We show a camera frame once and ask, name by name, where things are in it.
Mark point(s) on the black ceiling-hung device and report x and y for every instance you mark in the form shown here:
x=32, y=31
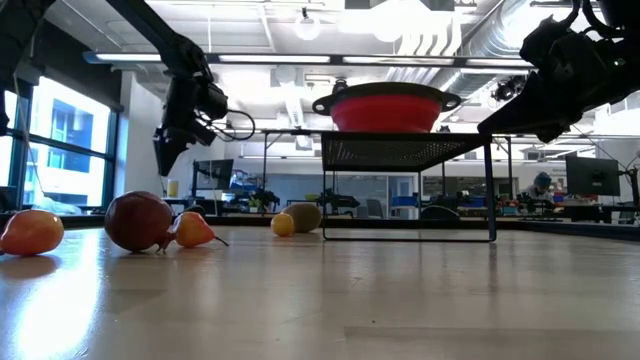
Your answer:
x=507, y=90

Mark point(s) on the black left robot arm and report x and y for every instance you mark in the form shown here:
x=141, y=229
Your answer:
x=165, y=40

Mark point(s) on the person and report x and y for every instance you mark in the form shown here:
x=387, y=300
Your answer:
x=540, y=187

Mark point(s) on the orange plastic pear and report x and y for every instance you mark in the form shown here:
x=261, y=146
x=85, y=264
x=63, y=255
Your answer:
x=192, y=229
x=282, y=224
x=31, y=232

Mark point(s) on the black monitor on stand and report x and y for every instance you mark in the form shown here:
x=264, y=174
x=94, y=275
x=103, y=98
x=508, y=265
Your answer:
x=213, y=172

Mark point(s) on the yellow bin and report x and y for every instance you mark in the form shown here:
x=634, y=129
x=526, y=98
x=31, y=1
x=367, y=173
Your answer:
x=172, y=188

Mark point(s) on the black perforated metal riser stand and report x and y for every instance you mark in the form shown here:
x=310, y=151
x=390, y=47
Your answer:
x=395, y=150

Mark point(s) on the round white ceiling lamp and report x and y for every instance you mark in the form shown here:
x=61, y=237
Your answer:
x=306, y=26

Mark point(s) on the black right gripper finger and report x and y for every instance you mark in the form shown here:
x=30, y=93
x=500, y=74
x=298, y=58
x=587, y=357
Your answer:
x=545, y=102
x=545, y=130

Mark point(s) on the large window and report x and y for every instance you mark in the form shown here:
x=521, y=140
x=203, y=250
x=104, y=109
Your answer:
x=65, y=145

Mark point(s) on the long ceiling light bar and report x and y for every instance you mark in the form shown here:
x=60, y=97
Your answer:
x=275, y=58

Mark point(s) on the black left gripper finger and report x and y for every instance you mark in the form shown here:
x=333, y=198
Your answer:
x=164, y=150
x=192, y=137

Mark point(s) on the brown green plastic kiwi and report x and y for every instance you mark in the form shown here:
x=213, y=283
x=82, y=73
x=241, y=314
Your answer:
x=307, y=217

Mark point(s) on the red collapsible colander grey rim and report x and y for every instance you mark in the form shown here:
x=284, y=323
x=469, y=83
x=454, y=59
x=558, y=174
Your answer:
x=385, y=112

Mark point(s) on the dark background plant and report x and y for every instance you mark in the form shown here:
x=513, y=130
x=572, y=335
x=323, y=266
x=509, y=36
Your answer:
x=262, y=197

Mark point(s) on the black monitor on arm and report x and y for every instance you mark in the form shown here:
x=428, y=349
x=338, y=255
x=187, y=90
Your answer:
x=592, y=175

